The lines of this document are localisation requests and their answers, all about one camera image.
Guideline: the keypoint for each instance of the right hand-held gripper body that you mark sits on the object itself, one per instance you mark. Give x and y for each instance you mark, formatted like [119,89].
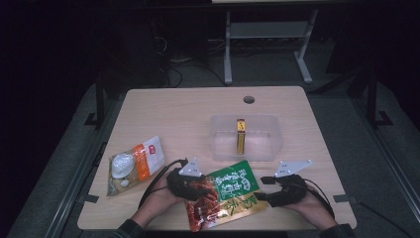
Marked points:
[290,193]

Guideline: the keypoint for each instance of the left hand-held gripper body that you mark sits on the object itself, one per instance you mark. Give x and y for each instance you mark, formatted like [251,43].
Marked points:
[180,186]

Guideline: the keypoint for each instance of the green snack packet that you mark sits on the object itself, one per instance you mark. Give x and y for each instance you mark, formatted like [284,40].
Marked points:
[234,185]

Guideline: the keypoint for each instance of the clear plastic container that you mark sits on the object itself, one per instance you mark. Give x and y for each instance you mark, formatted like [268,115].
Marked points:
[261,145]

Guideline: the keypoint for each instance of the white and orange packet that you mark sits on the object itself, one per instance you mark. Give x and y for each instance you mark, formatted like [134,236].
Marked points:
[145,158]

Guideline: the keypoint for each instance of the red and yellow box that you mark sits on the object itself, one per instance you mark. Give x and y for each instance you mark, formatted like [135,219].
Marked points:
[240,139]

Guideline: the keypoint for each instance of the person's left hand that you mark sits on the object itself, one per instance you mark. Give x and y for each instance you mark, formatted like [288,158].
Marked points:
[158,201]

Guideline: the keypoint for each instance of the person's right hand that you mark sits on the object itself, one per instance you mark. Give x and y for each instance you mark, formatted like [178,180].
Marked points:
[315,208]

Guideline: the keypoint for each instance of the black tape strip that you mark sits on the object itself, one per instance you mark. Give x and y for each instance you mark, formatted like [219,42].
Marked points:
[89,198]
[343,198]

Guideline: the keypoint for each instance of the black metal stand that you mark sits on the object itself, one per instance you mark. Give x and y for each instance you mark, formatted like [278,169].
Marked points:
[99,99]
[372,99]

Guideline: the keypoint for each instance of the white metal stand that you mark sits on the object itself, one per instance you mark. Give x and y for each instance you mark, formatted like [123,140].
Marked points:
[267,29]

